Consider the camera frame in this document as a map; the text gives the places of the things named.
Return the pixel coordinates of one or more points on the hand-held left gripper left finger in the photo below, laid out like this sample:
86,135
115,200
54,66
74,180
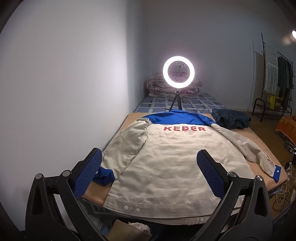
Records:
87,171

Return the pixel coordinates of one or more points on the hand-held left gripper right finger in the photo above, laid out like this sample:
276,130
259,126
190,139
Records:
210,171

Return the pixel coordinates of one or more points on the beige and blue work jacket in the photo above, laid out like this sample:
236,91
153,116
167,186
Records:
161,166

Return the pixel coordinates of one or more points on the dark blue folded clothes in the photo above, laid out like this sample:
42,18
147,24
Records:
231,119

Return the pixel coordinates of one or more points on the dark hanging clothes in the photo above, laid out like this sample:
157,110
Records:
283,78

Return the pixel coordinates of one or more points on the black metal clothes rack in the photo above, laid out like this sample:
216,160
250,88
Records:
262,51

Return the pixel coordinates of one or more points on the tan blanket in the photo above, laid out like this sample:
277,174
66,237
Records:
254,138

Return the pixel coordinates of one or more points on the brown box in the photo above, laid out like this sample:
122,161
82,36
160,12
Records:
120,230

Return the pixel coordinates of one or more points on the white fluffy cloth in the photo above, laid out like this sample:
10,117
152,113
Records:
140,228

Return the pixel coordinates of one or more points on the orange cloth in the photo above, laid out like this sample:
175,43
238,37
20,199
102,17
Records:
288,127

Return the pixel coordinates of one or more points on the yellow box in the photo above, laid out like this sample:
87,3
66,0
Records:
275,102

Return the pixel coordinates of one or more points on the folded floral quilt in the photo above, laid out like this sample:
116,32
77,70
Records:
155,87

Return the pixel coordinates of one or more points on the white striped hanging towel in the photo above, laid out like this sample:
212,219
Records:
271,69

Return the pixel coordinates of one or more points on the ceiling lamp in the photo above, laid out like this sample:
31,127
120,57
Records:
290,38

